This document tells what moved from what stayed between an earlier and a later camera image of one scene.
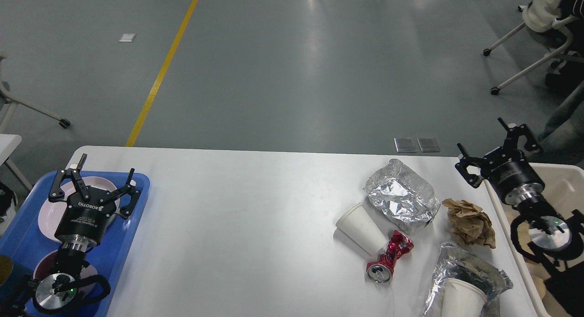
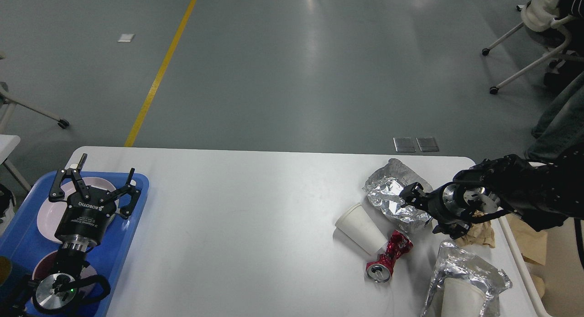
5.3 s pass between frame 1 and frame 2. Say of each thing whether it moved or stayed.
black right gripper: moved
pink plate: stayed
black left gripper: stayed
